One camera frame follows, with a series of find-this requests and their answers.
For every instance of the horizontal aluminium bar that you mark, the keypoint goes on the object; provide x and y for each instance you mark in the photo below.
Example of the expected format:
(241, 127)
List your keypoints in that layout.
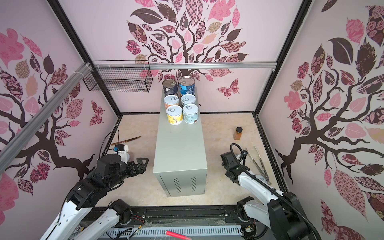
(187, 66)

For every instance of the patterned can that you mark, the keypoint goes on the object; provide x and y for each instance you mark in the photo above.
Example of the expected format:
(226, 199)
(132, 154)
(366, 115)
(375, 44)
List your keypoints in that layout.
(188, 99)

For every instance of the yellow label tin can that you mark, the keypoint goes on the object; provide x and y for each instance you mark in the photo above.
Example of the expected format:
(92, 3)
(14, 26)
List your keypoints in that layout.
(174, 114)

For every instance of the orange label can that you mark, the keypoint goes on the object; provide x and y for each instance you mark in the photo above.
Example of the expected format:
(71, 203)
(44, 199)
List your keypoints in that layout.
(171, 100)

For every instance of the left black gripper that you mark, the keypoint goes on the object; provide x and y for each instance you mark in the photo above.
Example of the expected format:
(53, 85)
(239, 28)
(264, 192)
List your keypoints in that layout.
(142, 168)

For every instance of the diagonal aluminium bar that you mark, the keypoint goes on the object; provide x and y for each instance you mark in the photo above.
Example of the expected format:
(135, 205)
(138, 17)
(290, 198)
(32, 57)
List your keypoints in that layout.
(12, 149)

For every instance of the blue label tin can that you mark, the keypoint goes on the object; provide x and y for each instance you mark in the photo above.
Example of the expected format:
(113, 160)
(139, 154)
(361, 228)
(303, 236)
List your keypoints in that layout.
(186, 85)

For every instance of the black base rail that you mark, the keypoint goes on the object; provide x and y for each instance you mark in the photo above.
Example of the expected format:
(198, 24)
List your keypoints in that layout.
(183, 216)

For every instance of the amber jar black lid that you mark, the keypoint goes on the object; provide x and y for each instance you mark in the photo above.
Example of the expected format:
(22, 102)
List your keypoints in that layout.
(238, 133)

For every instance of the metal tongs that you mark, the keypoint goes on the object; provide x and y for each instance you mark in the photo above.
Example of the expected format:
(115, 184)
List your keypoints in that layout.
(255, 158)

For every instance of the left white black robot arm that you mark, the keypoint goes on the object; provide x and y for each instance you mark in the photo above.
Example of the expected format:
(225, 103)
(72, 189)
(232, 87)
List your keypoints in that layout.
(81, 200)

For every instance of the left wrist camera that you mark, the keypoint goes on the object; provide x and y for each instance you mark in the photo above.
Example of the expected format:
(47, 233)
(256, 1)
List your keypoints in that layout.
(113, 164)

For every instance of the white slotted cable duct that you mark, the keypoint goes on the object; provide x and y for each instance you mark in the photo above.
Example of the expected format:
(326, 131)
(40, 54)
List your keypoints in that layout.
(159, 233)

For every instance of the pink marker pen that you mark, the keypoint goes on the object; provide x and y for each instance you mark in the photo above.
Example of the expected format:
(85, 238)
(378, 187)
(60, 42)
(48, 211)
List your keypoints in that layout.
(178, 236)

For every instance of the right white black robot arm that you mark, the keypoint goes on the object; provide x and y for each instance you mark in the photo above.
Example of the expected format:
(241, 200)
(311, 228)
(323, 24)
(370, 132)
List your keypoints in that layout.
(280, 212)

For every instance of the copper table knife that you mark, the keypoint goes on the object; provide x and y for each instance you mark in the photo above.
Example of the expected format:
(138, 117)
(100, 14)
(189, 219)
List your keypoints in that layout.
(125, 141)

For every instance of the grey metal cabinet counter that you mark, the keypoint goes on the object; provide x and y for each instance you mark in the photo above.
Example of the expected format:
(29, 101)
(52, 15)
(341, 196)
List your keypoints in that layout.
(180, 163)

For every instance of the white can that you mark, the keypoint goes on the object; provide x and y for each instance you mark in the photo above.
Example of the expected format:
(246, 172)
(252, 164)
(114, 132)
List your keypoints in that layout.
(191, 113)

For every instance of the dark label tin can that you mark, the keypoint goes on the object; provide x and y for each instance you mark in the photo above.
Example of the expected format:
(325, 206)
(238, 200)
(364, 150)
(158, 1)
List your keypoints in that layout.
(170, 87)

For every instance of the black wire basket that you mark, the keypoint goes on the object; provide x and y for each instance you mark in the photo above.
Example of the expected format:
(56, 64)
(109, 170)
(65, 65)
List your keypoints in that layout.
(129, 77)

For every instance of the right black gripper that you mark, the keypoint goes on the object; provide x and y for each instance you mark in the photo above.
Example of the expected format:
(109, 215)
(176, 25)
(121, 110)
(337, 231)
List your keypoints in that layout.
(223, 163)

